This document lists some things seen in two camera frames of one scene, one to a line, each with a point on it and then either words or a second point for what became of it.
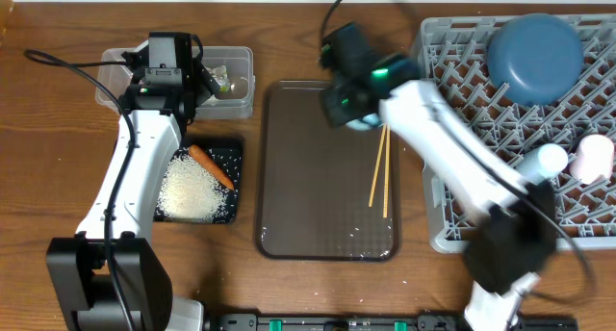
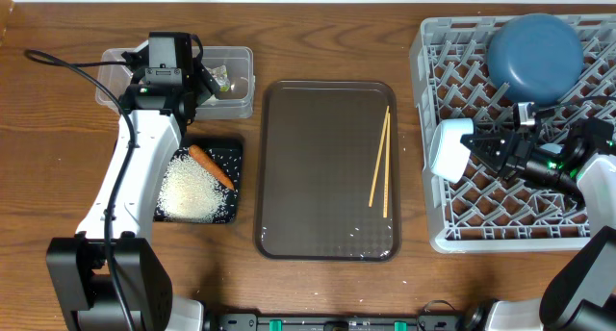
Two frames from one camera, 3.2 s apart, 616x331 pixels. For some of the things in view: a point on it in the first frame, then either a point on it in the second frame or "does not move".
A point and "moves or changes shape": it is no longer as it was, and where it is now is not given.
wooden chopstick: x=376 y=165 does not move
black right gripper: x=334 y=108 -> x=511 y=153
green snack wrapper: x=219 y=75 does not move
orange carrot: x=212 y=165 does not move
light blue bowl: x=370 y=120 moves or changes shape
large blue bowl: x=535 y=60 does not move
